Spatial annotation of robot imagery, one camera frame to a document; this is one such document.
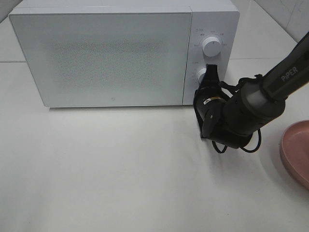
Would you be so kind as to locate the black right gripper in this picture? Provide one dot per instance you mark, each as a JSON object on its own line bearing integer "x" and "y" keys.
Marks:
{"x": 208, "y": 102}

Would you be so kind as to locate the pink round plate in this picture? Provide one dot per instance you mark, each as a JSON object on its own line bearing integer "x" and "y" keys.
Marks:
{"x": 294, "y": 152}

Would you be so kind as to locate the white microwave door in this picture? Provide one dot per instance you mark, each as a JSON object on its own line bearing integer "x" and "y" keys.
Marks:
{"x": 85, "y": 60}

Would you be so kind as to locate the white microwave oven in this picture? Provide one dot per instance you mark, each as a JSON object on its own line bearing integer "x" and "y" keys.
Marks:
{"x": 208, "y": 17}

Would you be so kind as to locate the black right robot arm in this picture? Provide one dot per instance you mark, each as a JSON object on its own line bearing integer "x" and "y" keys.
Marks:
{"x": 232, "y": 116}

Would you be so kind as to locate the white lower microwave knob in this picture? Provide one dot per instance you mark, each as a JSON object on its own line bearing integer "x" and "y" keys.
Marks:
{"x": 200, "y": 74}

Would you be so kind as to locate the white microwave knob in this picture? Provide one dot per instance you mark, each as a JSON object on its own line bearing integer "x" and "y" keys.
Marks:
{"x": 200, "y": 74}
{"x": 211, "y": 46}

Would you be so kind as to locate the white upper microwave knob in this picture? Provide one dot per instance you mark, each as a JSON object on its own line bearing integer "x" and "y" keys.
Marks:
{"x": 211, "y": 46}

